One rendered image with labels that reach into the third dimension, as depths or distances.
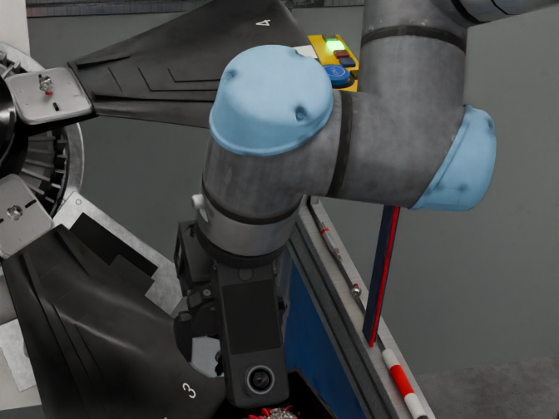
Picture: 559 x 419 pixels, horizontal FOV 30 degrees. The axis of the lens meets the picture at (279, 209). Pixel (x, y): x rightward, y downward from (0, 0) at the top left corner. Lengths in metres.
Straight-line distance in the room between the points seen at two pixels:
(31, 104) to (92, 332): 0.21
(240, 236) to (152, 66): 0.28
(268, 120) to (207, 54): 0.35
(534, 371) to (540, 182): 0.57
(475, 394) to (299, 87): 1.85
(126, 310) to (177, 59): 0.24
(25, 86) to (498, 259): 1.46
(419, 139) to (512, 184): 1.46
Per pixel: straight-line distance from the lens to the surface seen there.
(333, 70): 1.30
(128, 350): 0.96
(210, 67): 0.98
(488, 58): 1.96
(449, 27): 0.74
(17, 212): 0.95
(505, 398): 2.48
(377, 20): 0.74
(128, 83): 0.96
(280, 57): 0.69
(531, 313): 2.42
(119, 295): 0.98
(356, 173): 0.70
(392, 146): 0.70
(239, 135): 0.67
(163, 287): 1.05
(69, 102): 0.95
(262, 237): 0.75
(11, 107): 0.90
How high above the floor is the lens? 1.67
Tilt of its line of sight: 35 degrees down
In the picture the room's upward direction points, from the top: 6 degrees clockwise
